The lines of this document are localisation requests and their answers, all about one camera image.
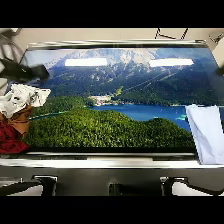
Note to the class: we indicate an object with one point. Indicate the red garment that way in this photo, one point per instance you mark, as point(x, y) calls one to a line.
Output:
point(10, 140)

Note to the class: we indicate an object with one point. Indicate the black garment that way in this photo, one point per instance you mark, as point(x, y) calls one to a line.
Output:
point(23, 70)

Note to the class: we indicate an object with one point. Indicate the white garment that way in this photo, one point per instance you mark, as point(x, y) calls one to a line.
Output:
point(18, 96)

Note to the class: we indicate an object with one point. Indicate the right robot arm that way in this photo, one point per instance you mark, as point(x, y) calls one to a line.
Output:
point(166, 187)

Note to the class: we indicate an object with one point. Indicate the brown garment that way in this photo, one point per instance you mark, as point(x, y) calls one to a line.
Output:
point(20, 120)

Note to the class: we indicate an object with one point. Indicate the pale lilac folded garment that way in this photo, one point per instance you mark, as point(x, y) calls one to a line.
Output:
point(208, 133)

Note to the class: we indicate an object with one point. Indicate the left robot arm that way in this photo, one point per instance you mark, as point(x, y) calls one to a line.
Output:
point(48, 186)

